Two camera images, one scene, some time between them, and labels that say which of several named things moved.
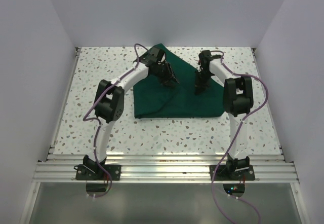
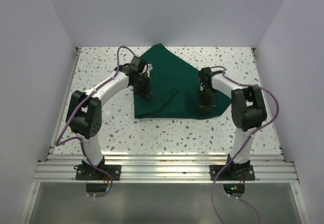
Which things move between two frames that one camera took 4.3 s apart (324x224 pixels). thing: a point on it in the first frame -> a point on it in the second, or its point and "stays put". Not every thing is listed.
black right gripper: (200, 86) -> (205, 105)
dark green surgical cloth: (153, 99) stays put
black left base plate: (94, 172) stays put
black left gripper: (170, 76) -> (146, 91)
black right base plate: (232, 173) stays put
